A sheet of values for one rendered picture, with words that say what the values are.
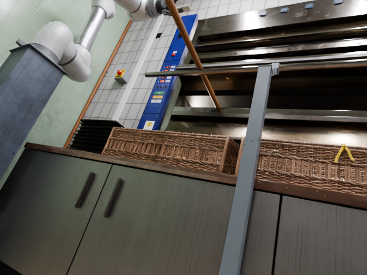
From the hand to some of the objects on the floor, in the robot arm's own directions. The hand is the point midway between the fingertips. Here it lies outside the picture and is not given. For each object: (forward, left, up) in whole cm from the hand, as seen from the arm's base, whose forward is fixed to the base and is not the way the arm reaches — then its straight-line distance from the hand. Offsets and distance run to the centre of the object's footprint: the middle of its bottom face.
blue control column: (-52, +145, -149) cm, 214 cm away
